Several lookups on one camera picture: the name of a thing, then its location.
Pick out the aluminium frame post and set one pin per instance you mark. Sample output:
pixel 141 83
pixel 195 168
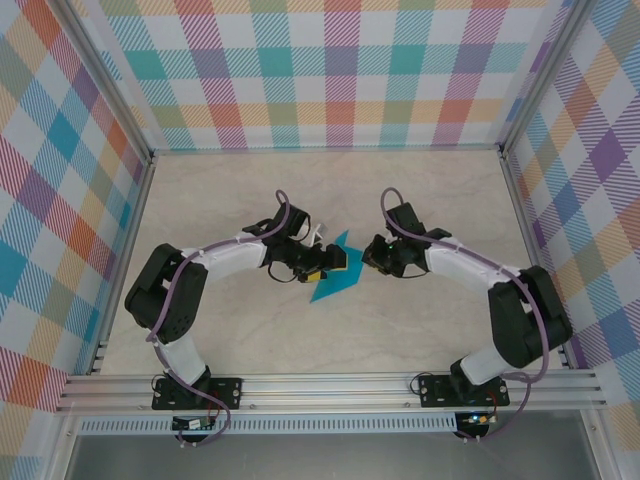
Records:
pixel 541 75
pixel 114 80

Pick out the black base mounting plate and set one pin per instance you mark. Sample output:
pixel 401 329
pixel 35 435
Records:
pixel 431 395
pixel 225 392

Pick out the blue paper sheet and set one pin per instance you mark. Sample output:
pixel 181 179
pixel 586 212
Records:
pixel 340 287

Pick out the aluminium table edge rail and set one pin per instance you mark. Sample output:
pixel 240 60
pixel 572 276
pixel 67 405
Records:
pixel 134 225
pixel 527 225

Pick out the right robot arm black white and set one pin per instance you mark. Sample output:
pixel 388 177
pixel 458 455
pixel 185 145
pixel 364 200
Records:
pixel 530 320

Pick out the grey metal sheet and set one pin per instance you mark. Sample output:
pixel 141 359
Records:
pixel 325 457

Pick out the small circuit board green light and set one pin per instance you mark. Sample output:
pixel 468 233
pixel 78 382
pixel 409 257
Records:
pixel 477 419

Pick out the short aluminium frame leg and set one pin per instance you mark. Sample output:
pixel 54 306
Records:
pixel 600 450
pixel 60 450

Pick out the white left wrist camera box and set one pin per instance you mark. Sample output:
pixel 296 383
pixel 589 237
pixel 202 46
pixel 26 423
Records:
pixel 314 236

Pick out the thin aluminium wall rail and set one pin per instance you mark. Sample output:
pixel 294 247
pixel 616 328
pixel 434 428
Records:
pixel 325 149

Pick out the aluminium mounting rail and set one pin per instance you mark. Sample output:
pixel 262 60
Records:
pixel 325 392

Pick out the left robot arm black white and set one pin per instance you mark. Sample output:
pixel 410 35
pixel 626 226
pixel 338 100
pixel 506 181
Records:
pixel 160 295

